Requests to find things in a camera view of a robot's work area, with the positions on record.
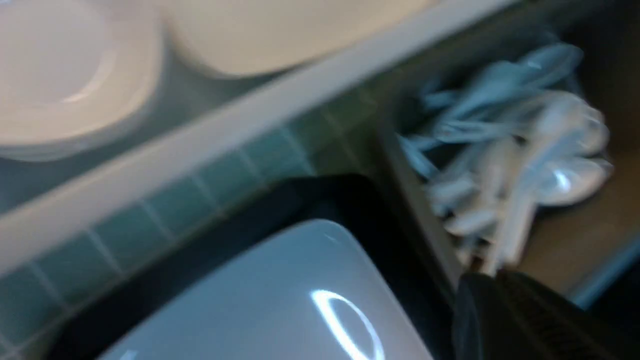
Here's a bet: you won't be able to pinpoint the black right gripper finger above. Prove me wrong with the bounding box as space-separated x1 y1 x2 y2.
452 272 640 360

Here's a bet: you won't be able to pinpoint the large white square plate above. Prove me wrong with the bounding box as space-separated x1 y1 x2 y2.
98 219 434 360

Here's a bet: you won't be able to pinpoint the olive brown plastic bin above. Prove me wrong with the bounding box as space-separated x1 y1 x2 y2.
375 0 639 306

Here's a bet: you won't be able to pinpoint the black plastic serving tray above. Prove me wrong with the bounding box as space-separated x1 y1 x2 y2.
43 174 455 360

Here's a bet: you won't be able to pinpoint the white soup spoon in bin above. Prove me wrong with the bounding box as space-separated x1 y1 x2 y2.
481 91 613 275

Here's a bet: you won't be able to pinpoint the large white plastic tub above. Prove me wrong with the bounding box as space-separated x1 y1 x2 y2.
1 0 514 272

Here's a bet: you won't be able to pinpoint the stacked white square plates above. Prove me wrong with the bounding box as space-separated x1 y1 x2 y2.
157 0 437 78

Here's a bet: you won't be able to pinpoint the green checkered table mat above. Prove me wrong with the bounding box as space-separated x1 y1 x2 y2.
1 88 378 360

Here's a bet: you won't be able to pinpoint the white bowl in tub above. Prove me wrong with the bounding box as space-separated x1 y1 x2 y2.
0 0 167 162

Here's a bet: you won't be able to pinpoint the white spoon with printed handle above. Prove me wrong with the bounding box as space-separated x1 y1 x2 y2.
419 42 585 117

